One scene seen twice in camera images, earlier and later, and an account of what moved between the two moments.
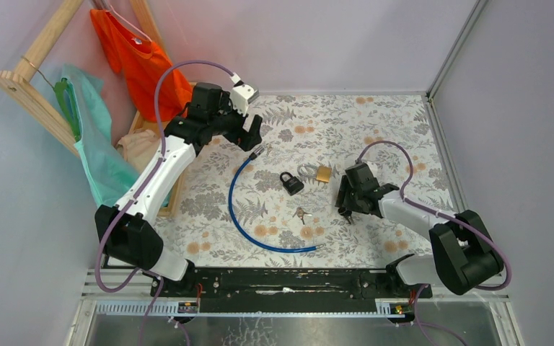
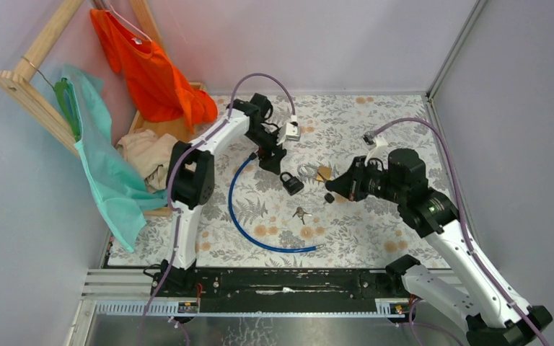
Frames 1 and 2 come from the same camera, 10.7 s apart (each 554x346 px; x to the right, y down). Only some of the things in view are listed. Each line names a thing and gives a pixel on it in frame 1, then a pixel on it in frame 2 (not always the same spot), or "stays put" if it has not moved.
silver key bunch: (300, 213) stays put
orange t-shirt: (142, 63) stays put
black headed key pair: (348, 214) -> (329, 197)
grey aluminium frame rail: (491, 297) stays put
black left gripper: (244, 138) -> (270, 162)
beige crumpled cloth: (139, 148) stays put
